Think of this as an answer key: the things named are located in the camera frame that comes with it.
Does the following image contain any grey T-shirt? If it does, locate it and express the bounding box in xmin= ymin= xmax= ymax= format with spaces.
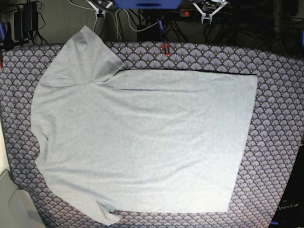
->
xmin=30 ymin=27 xmax=257 ymax=226

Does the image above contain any red black table clamp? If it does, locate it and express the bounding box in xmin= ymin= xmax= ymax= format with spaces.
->
xmin=161 ymin=43 xmax=171 ymax=57

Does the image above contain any black box under table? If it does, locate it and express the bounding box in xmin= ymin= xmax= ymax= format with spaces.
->
xmin=136 ymin=25 xmax=162 ymax=42

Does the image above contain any black power strip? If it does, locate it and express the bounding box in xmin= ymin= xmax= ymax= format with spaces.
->
xmin=178 ymin=8 xmax=223 ymax=21

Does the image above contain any blue box overhead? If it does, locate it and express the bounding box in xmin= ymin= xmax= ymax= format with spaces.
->
xmin=115 ymin=0 xmax=182 ymax=10

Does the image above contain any fan-patterned tablecloth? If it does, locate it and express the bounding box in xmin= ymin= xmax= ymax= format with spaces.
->
xmin=0 ymin=42 xmax=304 ymax=228

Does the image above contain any black power adapter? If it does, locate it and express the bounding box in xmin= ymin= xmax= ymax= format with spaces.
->
xmin=14 ymin=1 xmax=38 ymax=41

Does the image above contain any beige plastic bin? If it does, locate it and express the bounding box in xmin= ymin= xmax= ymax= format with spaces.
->
xmin=0 ymin=170 xmax=45 ymax=228

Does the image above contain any black OpenArm case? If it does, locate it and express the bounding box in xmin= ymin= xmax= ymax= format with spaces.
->
xmin=269 ymin=145 xmax=304 ymax=228

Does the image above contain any white cable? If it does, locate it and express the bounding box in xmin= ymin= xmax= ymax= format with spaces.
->
xmin=68 ymin=0 xmax=158 ymax=41

